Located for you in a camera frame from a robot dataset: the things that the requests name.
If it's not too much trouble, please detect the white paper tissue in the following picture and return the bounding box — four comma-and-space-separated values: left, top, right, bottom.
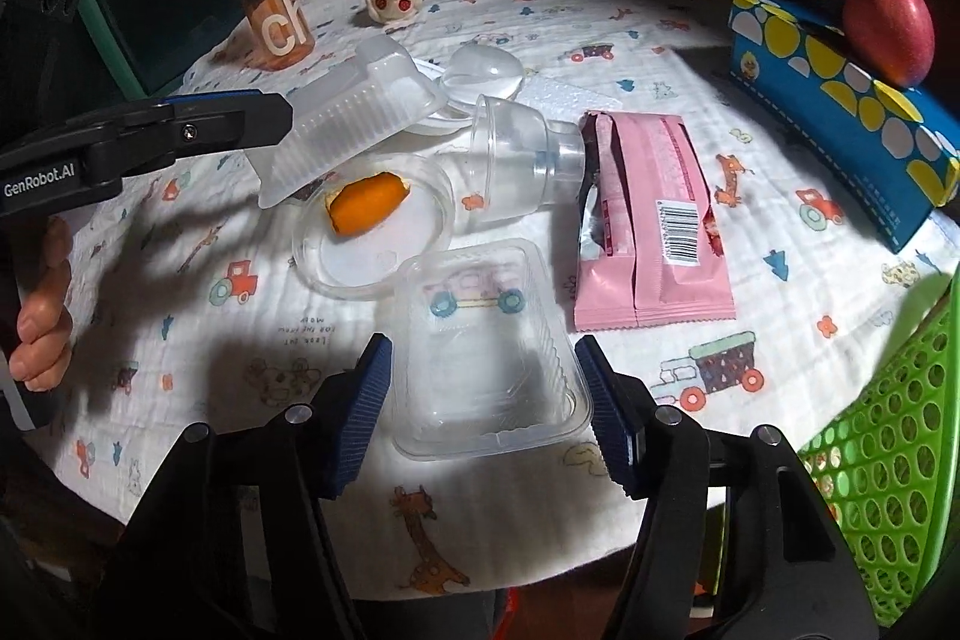
517, 74, 627, 112

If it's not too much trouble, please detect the clear rectangular plastic container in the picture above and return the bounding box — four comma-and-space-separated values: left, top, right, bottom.
373, 239, 593, 461

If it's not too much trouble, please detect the pink snack wrapper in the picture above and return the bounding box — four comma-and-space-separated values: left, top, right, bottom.
574, 111, 737, 333

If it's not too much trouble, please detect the clear plastic cup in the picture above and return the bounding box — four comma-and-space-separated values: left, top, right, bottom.
439, 94, 590, 229

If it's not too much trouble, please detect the white round plastic lid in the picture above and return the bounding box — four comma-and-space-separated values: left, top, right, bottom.
411, 56, 481, 136

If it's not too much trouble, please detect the clear ribbed plastic tray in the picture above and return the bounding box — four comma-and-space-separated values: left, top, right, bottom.
257, 36, 449, 208

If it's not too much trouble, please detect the clear plastic dome lid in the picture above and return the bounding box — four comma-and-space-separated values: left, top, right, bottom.
441, 45, 526, 103

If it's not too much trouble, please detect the person's left hand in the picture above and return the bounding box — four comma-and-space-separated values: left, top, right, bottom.
9, 217, 74, 390

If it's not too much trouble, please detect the orange peel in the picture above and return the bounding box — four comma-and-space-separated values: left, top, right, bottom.
324, 175, 413, 236

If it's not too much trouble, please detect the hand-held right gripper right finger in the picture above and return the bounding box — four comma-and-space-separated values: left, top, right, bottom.
574, 334, 878, 640

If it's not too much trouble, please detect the clear round plastic container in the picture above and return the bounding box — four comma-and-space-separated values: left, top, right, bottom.
291, 154, 457, 301

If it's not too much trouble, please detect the green plastic basket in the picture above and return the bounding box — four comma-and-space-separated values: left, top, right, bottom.
796, 271, 960, 627

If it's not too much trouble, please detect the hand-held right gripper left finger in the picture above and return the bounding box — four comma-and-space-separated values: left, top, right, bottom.
96, 334, 394, 640

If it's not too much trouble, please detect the white printed blanket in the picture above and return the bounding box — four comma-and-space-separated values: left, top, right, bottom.
36, 0, 960, 603

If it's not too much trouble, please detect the blue dotted tissue box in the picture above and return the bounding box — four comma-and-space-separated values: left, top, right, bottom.
729, 0, 960, 255

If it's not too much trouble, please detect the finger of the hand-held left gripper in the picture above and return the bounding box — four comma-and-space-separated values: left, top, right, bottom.
88, 91, 294, 185

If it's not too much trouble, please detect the red apple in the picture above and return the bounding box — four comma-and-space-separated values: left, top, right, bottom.
841, 0, 937, 88

